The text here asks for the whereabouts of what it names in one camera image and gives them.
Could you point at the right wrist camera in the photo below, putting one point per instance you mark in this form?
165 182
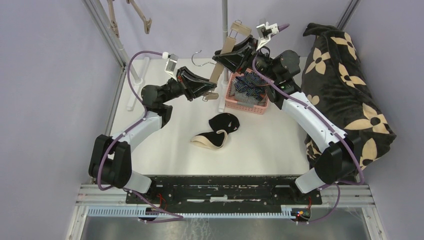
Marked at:
265 32

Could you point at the navy striped underwear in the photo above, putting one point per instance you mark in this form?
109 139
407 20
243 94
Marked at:
251 83

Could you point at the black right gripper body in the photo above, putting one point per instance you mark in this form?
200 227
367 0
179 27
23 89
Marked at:
263 63

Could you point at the pink plastic basket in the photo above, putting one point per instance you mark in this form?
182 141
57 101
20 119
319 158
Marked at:
231 103

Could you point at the white clothes rack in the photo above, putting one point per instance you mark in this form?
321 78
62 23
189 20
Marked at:
228 44

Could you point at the black floral blanket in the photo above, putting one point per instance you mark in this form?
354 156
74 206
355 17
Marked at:
334 83

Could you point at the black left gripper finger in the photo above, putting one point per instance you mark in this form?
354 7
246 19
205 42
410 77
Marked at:
192 80
194 92

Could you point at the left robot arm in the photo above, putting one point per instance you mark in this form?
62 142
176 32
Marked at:
111 159

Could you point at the aluminium frame profile right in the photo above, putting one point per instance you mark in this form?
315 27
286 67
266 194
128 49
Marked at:
347 14

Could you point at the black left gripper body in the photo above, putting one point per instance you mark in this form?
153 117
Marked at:
177 88

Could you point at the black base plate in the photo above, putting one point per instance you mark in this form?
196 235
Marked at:
222 195

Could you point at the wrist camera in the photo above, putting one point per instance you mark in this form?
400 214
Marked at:
171 63
265 32

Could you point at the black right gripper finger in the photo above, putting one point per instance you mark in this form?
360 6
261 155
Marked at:
235 62
248 45

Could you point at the grey striped underwear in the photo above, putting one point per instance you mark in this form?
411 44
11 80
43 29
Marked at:
244 98

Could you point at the black underwear beige waistband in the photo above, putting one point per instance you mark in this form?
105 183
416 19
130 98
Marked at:
221 126

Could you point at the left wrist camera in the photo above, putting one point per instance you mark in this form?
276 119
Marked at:
171 63

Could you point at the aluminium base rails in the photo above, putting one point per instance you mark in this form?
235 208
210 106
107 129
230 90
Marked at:
114 202

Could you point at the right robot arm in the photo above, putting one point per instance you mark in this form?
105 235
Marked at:
339 156

